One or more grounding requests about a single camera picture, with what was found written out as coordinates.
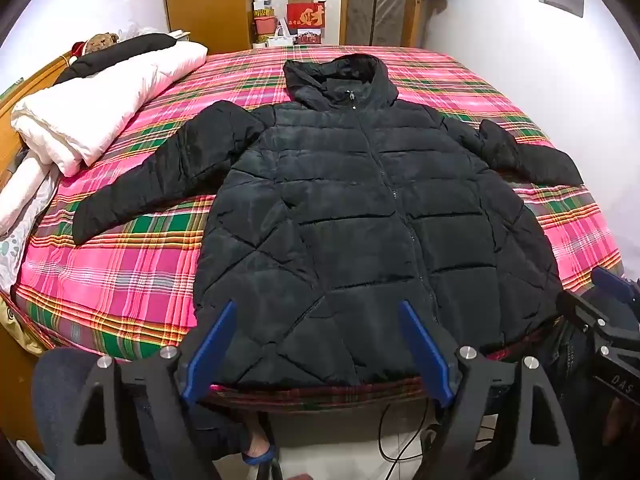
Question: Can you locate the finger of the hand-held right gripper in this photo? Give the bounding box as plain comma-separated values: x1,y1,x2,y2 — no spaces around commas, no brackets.
591,267,640,311
556,290,640,356

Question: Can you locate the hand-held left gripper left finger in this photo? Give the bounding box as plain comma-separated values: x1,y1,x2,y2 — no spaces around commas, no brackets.
52,301,238,480

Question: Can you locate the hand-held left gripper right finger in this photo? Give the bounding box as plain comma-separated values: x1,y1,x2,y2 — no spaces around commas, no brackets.
398,301,576,480

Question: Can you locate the black hooded puffer jacket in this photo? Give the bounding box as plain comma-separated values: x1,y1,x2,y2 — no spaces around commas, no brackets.
72,54,585,391

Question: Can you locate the person's right leg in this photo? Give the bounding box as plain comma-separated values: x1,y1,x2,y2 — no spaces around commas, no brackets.
539,320,632,480

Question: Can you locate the bed with pink plaid sheet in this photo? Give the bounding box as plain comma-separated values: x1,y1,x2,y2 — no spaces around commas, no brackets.
10,42,626,413

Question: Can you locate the blue slipper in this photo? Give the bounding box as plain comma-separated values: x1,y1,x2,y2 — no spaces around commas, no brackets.
241,441,277,466

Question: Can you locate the white patterned pillow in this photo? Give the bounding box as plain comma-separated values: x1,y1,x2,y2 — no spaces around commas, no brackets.
0,180,62,293

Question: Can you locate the pale pink folded blanket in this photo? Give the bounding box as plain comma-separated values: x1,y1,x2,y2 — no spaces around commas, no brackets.
0,150,61,241

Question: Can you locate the white folded duvet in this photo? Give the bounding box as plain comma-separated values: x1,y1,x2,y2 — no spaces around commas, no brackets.
10,40,209,178

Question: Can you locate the black cloth on duvet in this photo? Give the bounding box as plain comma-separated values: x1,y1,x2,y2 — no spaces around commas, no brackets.
52,33,179,86

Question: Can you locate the white handbag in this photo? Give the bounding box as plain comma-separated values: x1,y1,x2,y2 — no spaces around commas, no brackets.
267,25,294,49

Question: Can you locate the wooden bed headboard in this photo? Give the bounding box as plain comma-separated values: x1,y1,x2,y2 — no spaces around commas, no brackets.
0,50,72,173

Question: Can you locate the brown teddy bear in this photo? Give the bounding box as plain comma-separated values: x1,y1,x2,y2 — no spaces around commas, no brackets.
82,33,121,56

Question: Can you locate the wooden wardrobe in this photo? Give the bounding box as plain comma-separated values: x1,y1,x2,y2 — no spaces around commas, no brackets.
164,0,251,54

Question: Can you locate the red gift box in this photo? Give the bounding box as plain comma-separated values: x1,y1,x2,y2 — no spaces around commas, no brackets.
286,2,327,29

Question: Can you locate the wooden door with grey panels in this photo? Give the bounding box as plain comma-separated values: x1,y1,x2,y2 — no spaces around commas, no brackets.
340,0,427,49

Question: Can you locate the black cable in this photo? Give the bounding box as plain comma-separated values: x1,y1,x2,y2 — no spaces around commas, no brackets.
376,402,437,462

